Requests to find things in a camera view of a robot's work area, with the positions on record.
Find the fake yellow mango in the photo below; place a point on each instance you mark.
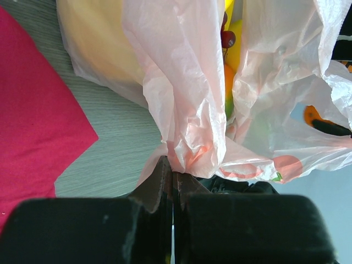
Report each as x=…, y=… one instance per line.
x=229, y=103

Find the pink plastic bag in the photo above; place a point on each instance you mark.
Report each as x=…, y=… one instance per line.
x=167, y=56

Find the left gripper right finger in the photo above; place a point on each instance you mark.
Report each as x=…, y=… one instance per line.
x=255, y=226

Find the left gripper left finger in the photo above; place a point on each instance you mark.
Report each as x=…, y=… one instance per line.
x=133, y=228

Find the fake dark grapes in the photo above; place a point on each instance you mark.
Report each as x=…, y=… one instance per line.
x=228, y=37

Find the fake banana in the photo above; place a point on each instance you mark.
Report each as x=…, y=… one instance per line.
x=233, y=54

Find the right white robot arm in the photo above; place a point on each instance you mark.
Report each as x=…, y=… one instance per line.
x=219, y=185

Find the red cloth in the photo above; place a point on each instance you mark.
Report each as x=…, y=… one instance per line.
x=43, y=128

